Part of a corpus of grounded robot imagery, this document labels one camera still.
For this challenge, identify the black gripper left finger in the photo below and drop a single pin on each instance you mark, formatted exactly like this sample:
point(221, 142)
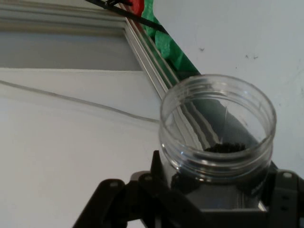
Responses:
point(133, 197)

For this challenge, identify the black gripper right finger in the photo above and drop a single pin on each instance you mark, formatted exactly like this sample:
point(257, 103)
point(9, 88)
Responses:
point(287, 199)

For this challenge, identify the clear jar with black grains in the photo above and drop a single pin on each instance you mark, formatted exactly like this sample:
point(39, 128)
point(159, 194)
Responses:
point(218, 159)

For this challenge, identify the red foam puzzle block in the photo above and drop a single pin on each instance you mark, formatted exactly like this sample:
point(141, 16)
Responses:
point(138, 6)

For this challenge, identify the aluminium wall rail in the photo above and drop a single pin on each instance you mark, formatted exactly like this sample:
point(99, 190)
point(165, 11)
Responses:
point(149, 54)

